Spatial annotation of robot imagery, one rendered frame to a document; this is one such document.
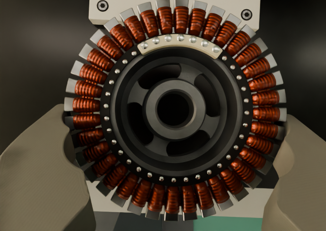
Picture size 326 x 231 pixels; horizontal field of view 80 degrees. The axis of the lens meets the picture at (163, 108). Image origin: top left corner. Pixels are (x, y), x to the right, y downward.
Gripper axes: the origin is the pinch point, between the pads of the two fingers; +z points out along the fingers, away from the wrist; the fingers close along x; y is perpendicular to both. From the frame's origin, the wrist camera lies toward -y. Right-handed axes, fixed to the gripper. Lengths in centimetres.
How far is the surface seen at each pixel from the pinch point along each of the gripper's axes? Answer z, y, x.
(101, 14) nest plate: 8.5, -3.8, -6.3
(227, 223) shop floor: 44, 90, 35
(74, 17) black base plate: 9.5, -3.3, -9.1
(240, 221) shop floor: 44, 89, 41
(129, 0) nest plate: 9.1, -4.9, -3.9
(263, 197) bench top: 2.8, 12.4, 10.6
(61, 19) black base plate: 9.4, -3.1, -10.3
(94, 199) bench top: 2.3, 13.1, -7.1
